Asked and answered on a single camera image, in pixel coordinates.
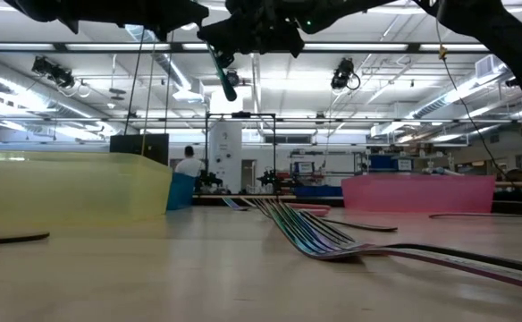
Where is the white pillar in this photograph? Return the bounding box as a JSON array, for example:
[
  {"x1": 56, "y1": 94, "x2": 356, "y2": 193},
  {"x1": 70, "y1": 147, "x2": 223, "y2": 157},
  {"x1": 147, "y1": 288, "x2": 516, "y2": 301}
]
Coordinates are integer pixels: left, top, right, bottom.
[{"x1": 207, "y1": 119, "x2": 244, "y2": 195}]

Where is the distant long table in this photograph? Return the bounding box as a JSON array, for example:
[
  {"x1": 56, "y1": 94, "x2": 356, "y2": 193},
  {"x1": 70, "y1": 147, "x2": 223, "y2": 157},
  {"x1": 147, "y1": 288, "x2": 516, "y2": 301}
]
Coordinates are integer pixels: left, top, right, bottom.
[{"x1": 192, "y1": 192, "x2": 299, "y2": 200}]

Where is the iridescent fork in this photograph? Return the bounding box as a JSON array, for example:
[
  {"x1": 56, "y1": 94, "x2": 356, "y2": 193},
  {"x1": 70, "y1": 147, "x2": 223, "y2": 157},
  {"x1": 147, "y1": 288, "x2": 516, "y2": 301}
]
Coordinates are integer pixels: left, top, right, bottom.
[
  {"x1": 241, "y1": 196, "x2": 522, "y2": 296},
  {"x1": 204, "y1": 40, "x2": 239, "y2": 103},
  {"x1": 222, "y1": 196, "x2": 249, "y2": 212}
]

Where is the metal-framed workbench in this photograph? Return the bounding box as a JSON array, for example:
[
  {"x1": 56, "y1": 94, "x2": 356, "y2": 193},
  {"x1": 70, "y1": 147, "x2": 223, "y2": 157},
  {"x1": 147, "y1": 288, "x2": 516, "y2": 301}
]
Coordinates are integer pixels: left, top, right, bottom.
[{"x1": 494, "y1": 180, "x2": 522, "y2": 202}]

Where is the white duct vent grille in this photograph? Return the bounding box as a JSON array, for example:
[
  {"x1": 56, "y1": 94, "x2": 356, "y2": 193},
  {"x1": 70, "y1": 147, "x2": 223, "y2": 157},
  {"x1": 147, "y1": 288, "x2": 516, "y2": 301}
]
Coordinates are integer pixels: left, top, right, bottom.
[{"x1": 474, "y1": 54, "x2": 509, "y2": 81}]

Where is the red translucent plastic bin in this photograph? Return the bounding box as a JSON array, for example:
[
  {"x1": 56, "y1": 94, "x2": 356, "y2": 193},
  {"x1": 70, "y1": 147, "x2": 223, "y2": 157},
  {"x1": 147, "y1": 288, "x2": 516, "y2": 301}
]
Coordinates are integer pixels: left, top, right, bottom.
[{"x1": 341, "y1": 174, "x2": 497, "y2": 215}]

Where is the slender cutlery piece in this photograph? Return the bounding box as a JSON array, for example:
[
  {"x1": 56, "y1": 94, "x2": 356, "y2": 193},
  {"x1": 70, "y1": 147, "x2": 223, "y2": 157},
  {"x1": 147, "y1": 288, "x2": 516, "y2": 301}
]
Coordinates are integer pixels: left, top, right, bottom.
[{"x1": 0, "y1": 231, "x2": 51, "y2": 247}]

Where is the yellow translucent plastic bin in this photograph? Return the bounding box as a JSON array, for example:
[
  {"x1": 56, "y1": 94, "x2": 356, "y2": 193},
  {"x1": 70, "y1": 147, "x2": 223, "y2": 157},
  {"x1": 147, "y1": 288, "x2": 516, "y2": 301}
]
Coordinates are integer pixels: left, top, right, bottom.
[{"x1": 0, "y1": 149, "x2": 173, "y2": 225}]

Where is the black rectangular panel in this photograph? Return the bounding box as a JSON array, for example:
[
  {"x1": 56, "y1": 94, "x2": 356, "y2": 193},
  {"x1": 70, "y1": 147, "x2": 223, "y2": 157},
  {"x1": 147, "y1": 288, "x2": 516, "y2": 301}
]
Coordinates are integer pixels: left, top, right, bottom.
[{"x1": 109, "y1": 132, "x2": 171, "y2": 167}]

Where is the hanging cable with yellow connector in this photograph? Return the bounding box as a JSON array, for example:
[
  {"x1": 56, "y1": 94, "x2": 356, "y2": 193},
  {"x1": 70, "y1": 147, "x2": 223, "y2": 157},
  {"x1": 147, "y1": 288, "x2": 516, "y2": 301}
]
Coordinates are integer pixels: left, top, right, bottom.
[{"x1": 434, "y1": 13, "x2": 512, "y2": 180}]

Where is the blue plastic bin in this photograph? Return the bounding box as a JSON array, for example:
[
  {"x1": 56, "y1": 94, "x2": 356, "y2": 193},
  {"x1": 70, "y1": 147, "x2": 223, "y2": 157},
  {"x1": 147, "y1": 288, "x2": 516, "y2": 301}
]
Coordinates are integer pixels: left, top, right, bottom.
[{"x1": 166, "y1": 171, "x2": 197, "y2": 212}]

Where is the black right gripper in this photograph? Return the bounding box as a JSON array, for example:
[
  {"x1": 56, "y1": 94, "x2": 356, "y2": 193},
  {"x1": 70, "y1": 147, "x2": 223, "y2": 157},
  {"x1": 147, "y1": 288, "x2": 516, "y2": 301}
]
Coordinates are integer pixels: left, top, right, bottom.
[{"x1": 197, "y1": 0, "x2": 307, "y2": 70}]

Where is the blue storage crate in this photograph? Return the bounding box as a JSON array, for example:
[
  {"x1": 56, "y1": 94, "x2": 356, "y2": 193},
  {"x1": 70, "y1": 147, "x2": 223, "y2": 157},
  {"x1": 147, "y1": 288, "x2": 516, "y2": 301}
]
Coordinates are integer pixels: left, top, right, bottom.
[{"x1": 292, "y1": 184, "x2": 344, "y2": 199}]

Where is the thin hanging cable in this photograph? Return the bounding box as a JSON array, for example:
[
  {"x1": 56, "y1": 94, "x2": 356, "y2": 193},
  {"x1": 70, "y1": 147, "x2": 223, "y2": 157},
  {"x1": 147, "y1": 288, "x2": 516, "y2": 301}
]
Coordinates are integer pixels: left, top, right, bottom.
[
  {"x1": 123, "y1": 27, "x2": 147, "y2": 135},
  {"x1": 163, "y1": 30, "x2": 176, "y2": 135},
  {"x1": 140, "y1": 39, "x2": 158, "y2": 157}
]

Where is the ceiling-mounted black camera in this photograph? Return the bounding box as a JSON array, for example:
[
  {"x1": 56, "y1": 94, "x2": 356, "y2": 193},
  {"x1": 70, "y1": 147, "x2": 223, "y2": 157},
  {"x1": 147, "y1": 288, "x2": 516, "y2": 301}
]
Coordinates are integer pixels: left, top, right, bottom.
[
  {"x1": 29, "y1": 55, "x2": 77, "y2": 89},
  {"x1": 224, "y1": 69, "x2": 241, "y2": 89},
  {"x1": 330, "y1": 56, "x2": 362, "y2": 91}
]

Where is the distant black gantry frame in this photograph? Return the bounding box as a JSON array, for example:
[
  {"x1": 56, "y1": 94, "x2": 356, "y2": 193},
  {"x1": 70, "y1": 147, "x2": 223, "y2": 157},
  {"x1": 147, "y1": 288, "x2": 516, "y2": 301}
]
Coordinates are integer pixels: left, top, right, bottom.
[{"x1": 204, "y1": 110, "x2": 279, "y2": 198}]

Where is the grey rolled bundle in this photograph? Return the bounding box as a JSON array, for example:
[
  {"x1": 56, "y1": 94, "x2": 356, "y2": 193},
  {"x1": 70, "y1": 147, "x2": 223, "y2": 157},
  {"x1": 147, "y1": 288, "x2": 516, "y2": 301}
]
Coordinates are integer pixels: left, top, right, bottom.
[{"x1": 421, "y1": 165, "x2": 459, "y2": 177}]

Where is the blue storage box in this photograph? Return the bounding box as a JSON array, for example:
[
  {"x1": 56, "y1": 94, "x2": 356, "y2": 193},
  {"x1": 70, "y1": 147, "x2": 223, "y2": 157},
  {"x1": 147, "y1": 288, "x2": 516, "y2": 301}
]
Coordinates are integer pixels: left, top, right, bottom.
[{"x1": 367, "y1": 153, "x2": 400, "y2": 172}]

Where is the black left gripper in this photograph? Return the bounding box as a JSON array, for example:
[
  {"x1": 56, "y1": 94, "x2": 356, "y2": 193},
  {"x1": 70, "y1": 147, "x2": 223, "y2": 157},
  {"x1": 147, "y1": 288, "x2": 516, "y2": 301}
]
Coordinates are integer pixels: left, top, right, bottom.
[{"x1": 108, "y1": 0, "x2": 210, "y2": 39}]

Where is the small blue-screen monitor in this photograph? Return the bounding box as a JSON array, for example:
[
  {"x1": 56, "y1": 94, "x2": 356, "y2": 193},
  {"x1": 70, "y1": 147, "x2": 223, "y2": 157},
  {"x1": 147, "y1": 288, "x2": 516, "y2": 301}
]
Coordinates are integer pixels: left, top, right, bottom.
[{"x1": 293, "y1": 160, "x2": 316, "y2": 176}]

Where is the black fork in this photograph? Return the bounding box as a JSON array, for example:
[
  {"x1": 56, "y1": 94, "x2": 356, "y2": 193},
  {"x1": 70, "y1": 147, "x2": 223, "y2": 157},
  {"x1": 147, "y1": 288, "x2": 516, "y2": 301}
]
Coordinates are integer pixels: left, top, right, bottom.
[
  {"x1": 254, "y1": 198, "x2": 399, "y2": 233},
  {"x1": 299, "y1": 209, "x2": 522, "y2": 276}
]

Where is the large silver ceiling duct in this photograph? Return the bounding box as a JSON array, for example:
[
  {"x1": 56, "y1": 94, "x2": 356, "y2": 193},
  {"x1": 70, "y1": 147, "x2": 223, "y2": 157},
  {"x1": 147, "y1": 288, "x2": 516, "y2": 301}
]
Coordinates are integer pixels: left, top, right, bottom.
[{"x1": 0, "y1": 53, "x2": 126, "y2": 136}]

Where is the person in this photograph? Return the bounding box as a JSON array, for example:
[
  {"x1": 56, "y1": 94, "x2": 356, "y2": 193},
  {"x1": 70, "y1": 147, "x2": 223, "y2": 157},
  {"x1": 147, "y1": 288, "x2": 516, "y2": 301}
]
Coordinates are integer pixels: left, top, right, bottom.
[{"x1": 173, "y1": 145, "x2": 206, "y2": 179}]

